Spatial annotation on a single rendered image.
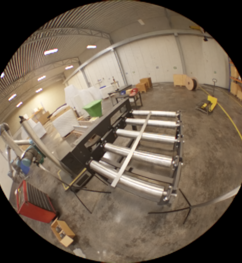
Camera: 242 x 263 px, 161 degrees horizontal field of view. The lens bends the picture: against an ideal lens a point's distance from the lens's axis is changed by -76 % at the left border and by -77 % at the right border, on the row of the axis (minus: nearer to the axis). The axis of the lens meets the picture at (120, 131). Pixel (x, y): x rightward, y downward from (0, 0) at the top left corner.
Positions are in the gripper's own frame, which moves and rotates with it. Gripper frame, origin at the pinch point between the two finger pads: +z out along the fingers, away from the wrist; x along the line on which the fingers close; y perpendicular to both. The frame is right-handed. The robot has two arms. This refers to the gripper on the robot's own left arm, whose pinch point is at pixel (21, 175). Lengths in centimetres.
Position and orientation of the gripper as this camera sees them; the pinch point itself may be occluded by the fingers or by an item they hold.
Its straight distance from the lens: 195.7
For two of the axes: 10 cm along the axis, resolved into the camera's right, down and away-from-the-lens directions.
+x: 6.8, 3.7, -6.3
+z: -0.9, 9.0, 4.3
